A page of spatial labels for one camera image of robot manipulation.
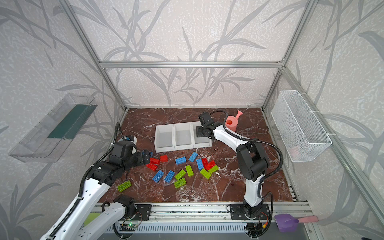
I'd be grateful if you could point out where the white right sorting bin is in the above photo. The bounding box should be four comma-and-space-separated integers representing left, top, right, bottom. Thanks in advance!
192, 122, 212, 148

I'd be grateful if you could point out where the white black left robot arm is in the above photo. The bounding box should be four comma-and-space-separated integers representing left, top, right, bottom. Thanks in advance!
41, 123, 140, 240

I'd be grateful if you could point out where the pink toy watering can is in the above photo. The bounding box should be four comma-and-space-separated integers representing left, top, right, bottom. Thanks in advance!
226, 111, 243, 132

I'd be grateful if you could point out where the white middle sorting bin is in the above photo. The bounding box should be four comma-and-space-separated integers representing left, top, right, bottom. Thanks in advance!
175, 123, 193, 151

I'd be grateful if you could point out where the white wire wall basket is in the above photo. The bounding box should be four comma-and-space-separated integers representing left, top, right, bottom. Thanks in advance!
271, 90, 332, 163

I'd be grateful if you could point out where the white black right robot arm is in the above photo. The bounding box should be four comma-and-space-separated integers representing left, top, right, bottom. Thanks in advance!
196, 110, 284, 219

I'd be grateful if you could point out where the green toy spade wooden handle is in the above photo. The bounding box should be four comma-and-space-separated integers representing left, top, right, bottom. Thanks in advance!
83, 213, 101, 227

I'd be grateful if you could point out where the green lego brick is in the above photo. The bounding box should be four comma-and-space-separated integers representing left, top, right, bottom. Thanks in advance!
174, 178, 187, 189
117, 181, 132, 193
200, 169, 212, 180
186, 165, 194, 177
209, 165, 219, 174
175, 170, 186, 181

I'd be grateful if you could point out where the small red lego brick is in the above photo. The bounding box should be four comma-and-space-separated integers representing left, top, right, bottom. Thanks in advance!
160, 155, 168, 163

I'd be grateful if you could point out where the purple toy shovel pink handle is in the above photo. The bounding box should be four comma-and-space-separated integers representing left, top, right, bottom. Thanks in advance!
275, 214, 319, 233

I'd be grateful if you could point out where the clear wall shelf green mat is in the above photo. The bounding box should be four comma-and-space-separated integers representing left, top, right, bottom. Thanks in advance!
9, 94, 97, 163

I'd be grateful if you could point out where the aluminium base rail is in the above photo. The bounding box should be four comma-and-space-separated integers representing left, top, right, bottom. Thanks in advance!
133, 202, 314, 224

